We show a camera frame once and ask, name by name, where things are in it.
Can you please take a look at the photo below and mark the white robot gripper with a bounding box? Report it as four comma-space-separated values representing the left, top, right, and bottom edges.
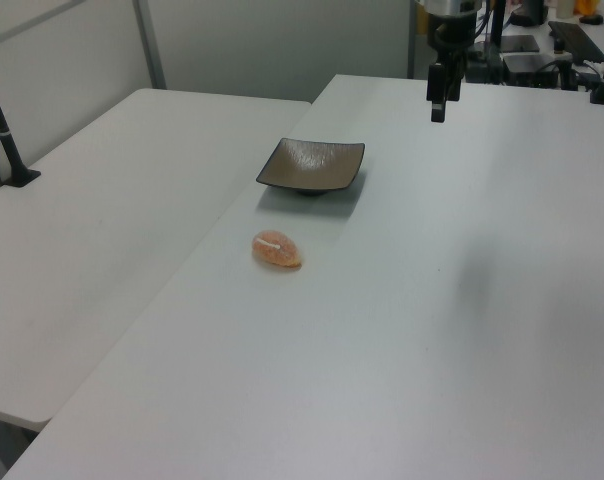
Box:
423, 0, 484, 124

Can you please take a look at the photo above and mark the square brown ceramic plate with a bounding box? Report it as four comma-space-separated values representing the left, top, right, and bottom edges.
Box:
255, 137, 367, 197

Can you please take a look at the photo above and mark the black vertical stand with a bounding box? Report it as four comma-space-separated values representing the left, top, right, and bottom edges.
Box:
487, 0, 509, 84

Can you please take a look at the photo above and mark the black flat tray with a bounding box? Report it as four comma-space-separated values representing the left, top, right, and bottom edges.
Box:
500, 34, 541, 53

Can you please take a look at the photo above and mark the black electronics box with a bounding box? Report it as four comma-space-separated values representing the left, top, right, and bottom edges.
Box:
501, 53, 579, 91

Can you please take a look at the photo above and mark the black computer keyboard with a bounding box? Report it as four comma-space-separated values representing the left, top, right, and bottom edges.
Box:
547, 20, 604, 64

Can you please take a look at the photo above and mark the black pole with white tie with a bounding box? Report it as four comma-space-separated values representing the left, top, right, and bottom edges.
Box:
0, 52, 42, 189

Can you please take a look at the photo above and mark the grey metal partition post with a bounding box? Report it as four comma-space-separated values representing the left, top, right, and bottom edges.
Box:
406, 0, 419, 79

